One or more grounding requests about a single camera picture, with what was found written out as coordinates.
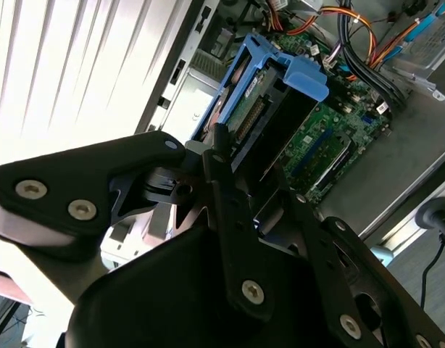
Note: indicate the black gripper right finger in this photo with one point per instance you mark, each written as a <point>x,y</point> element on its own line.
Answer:
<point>367,268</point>

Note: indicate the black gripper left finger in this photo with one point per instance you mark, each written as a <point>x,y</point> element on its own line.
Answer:
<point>81,174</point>

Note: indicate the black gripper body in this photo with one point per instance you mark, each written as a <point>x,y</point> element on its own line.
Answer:
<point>153,308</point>

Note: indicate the hard disk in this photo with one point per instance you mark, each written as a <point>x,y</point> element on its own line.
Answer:
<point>306,76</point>

